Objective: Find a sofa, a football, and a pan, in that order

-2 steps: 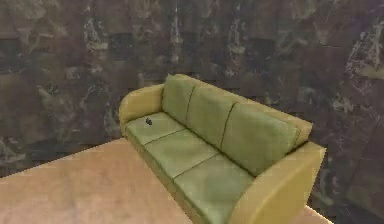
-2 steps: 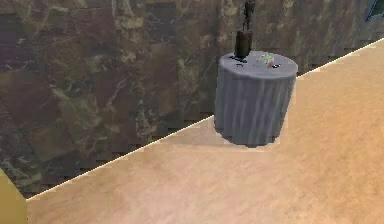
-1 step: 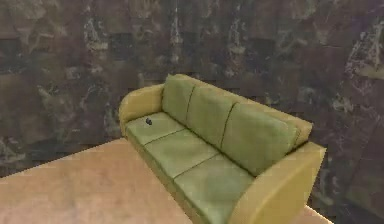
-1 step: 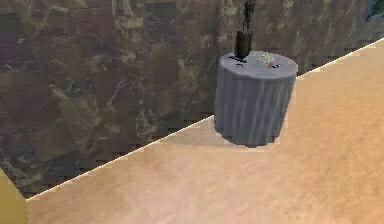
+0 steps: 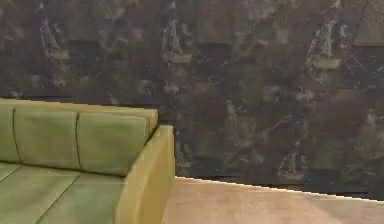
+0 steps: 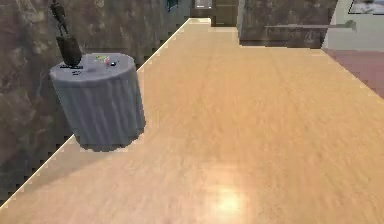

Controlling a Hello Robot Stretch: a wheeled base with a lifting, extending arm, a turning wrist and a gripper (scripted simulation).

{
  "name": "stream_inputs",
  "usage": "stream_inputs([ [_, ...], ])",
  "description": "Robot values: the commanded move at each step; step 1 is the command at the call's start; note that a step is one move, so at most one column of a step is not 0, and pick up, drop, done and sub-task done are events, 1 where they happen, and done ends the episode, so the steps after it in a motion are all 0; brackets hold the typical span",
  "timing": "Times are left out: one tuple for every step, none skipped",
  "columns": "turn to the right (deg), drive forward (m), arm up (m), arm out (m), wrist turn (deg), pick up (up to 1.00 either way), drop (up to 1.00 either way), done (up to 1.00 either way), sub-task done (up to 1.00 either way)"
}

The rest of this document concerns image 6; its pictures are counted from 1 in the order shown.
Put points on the grey round draped table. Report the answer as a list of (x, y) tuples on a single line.
[(100, 106)]

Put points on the small green pink object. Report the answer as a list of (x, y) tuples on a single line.
[(103, 59)]

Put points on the brown wooden cabinet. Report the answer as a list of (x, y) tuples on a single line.
[(225, 13)]

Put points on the flat black remote control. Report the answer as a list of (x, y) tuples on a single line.
[(71, 67)]

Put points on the small teal wall picture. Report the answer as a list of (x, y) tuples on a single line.
[(172, 4)]

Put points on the framed wall picture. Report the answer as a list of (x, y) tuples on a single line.
[(366, 6)]

